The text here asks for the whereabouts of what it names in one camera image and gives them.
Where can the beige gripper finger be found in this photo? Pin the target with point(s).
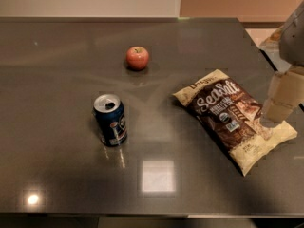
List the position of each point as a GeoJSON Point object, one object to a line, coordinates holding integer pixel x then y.
{"type": "Point", "coordinates": [285, 93]}

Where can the red apple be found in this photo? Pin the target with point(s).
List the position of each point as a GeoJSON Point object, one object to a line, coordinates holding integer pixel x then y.
{"type": "Point", "coordinates": [137, 58]}

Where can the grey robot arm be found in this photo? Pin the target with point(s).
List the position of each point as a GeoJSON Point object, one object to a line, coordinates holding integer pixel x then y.
{"type": "Point", "coordinates": [291, 42]}

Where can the sea salt chips bag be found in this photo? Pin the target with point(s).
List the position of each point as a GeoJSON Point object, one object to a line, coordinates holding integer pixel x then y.
{"type": "Point", "coordinates": [234, 117]}

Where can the blue soda can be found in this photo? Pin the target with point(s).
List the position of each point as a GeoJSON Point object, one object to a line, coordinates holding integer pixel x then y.
{"type": "Point", "coordinates": [108, 110]}

